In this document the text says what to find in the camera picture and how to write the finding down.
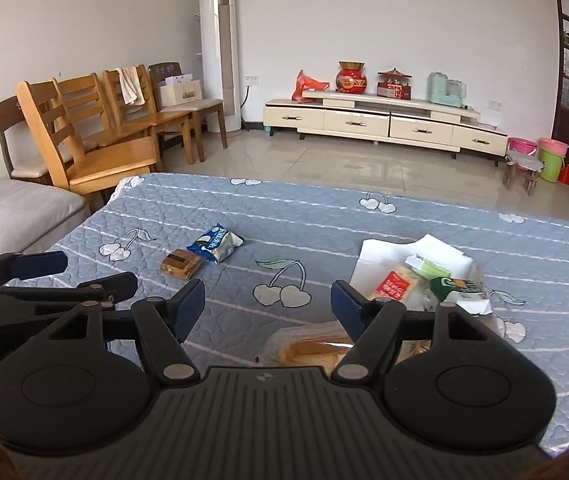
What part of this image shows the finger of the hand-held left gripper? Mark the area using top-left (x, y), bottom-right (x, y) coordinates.
top-left (0, 271), bottom-right (138, 311)
top-left (0, 250), bottom-right (68, 288)

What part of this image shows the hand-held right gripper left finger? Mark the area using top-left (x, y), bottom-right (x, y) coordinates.
top-left (47, 278), bottom-right (206, 387)

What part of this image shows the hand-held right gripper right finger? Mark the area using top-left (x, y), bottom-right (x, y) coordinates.
top-left (331, 281), bottom-right (502, 387)

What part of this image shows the red white snack packet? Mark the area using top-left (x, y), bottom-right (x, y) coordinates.
top-left (375, 269), bottom-right (419, 307)

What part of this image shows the clear bread packet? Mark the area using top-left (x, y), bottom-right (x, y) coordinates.
top-left (263, 324), bottom-right (435, 368)

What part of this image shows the white plastic bag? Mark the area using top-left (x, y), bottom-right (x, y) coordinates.
top-left (351, 233), bottom-right (487, 312)

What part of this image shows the light green snack packet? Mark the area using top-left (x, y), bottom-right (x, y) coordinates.
top-left (404, 254), bottom-right (452, 281)

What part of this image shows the green white snack packet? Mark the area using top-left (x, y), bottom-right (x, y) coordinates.
top-left (430, 276), bottom-right (492, 317)

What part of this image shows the small clear cake packet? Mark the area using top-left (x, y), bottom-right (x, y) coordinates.
top-left (160, 248), bottom-right (203, 280)

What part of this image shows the grey sofa cushion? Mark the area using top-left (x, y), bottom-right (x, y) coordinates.
top-left (0, 177), bottom-right (90, 256)

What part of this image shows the blue white cookie packet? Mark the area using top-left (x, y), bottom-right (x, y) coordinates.
top-left (186, 223), bottom-right (245, 264)

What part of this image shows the blue cherry print quilt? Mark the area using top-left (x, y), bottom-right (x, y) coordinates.
top-left (2, 172), bottom-right (569, 458)

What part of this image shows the light wooden chair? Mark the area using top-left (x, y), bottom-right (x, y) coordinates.
top-left (54, 74), bottom-right (160, 161)
top-left (16, 79), bottom-right (161, 213)
top-left (103, 64), bottom-right (196, 166)

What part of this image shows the dark brown cushioned chair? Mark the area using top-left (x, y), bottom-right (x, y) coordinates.
top-left (148, 62), bottom-right (228, 150)
top-left (0, 95), bottom-right (72, 186)

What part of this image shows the cream TV cabinet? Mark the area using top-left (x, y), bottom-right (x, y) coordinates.
top-left (263, 87), bottom-right (510, 162)

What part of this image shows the beige towel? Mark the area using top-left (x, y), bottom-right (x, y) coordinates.
top-left (117, 66), bottom-right (146, 107)

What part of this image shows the white cardboard box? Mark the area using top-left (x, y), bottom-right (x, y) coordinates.
top-left (159, 74), bottom-right (205, 109)

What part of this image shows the red plastic bag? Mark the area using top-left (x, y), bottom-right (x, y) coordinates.
top-left (291, 70), bottom-right (330, 102)

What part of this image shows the red gift box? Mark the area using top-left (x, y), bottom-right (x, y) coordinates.
top-left (377, 67), bottom-right (412, 101)

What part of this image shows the small stool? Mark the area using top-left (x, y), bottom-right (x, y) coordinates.
top-left (503, 152), bottom-right (544, 196)

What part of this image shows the red round jar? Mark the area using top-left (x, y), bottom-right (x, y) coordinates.
top-left (335, 61), bottom-right (367, 94)

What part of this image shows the mint green kettle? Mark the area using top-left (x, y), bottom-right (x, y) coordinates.
top-left (427, 72), bottom-right (449, 105)

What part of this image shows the pink basin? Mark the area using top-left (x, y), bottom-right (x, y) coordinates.
top-left (507, 136), bottom-right (538, 157)

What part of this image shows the pale green blender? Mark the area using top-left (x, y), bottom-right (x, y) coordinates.
top-left (445, 79), bottom-right (468, 108)

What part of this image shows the green bucket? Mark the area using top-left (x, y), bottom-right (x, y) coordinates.
top-left (537, 137), bottom-right (569, 184)

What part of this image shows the white standing air conditioner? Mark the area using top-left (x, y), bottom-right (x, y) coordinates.
top-left (199, 0), bottom-right (242, 134)

